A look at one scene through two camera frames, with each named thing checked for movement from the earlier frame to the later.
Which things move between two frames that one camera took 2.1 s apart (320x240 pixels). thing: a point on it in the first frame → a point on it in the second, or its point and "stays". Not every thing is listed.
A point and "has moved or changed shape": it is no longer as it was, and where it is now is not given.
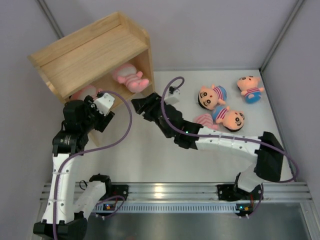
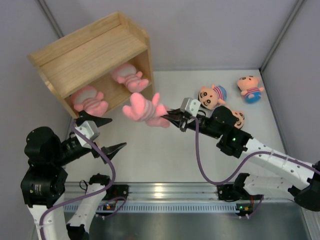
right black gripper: [148, 104] → [178, 122]
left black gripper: [87, 102] → [84, 116]
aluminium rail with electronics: [169, 207] stays
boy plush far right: [249, 86] stays
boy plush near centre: [210, 98] stays
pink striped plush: [127, 74] stays
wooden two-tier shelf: [113, 56] stays
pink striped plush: [206, 120] has moved or changed shape
